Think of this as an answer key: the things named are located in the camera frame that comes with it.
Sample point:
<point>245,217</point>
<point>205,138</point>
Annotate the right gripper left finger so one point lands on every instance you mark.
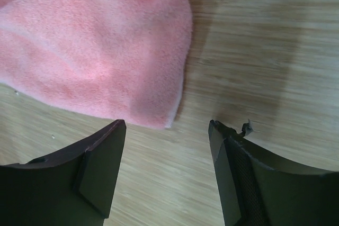
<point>71,186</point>

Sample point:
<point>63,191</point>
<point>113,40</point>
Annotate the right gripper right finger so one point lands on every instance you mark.
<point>259,187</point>

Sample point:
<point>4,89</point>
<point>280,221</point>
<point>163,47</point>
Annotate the pink rabbit pattern towel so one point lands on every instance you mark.
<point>114,59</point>

